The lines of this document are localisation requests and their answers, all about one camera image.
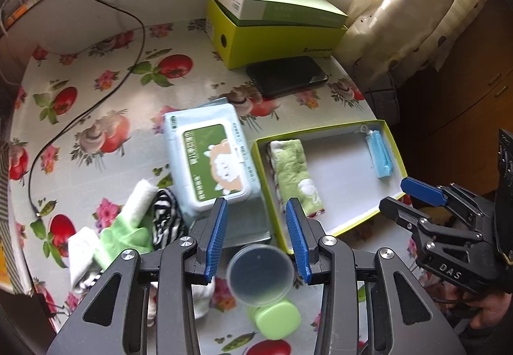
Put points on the yellow-green box lid tray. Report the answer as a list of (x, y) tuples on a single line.
[(340, 178)]

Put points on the orange box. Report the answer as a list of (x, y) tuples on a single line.
[(16, 14)]

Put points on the black tablet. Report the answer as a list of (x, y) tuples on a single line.
[(286, 74)]

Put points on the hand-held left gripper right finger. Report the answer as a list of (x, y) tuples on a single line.
[(298, 243)]

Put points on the wet wipes pack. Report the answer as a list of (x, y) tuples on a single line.
[(208, 154)]

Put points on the yellow printed box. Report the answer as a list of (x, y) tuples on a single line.
[(6, 267)]

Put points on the yellow-green shoe box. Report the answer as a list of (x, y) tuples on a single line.
[(280, 44)]

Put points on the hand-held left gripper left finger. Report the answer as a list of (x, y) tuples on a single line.
[(214, 235)]

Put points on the floral tomato tablecloth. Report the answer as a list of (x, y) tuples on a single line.
[(120, 162)]

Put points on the cream dotted curtain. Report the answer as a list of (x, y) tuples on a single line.
[(400, 18)]

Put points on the wooden cabinet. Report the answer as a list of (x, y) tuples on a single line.
[(461, 98)]

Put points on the clear round plastic container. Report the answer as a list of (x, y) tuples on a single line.
[(260, 275)]

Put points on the white and green carton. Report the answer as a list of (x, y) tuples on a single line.
[(288, 6)]

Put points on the green toe sock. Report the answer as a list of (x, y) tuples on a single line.
[(120, 239)]

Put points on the white waffle towel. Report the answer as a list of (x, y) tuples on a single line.
[(138, 198)]

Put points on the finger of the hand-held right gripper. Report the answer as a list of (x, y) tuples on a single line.
[(400, 211), (425, 189)]

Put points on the small green container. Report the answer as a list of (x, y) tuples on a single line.
[(276, 319)]

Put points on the green embroidered towel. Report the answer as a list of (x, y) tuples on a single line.
[(292, 170)]

